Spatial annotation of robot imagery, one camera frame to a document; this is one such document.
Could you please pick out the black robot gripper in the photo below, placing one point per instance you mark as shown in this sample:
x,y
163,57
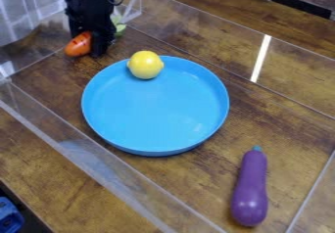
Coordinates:
x,y
89,15

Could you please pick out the orange toy carrot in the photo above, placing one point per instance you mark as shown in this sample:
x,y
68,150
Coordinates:
x,y
80,45

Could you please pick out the yellow toy lemon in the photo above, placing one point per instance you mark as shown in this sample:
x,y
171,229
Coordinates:
x,y
145,64

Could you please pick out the white patterned curtain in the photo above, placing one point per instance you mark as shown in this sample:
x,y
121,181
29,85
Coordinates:
x,y
20,17

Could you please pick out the blue round plate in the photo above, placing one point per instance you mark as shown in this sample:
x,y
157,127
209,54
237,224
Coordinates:
x,y
156,117

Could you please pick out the blue plastic object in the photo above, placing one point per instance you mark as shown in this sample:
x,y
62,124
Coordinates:
x,y
10,218

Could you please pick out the purple toy eggplant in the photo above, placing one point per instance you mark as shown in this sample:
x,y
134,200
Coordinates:
x,y
249,200

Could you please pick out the clear acrylic tray enclosure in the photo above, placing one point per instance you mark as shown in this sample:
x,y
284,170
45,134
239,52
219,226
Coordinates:
x,y
269,52

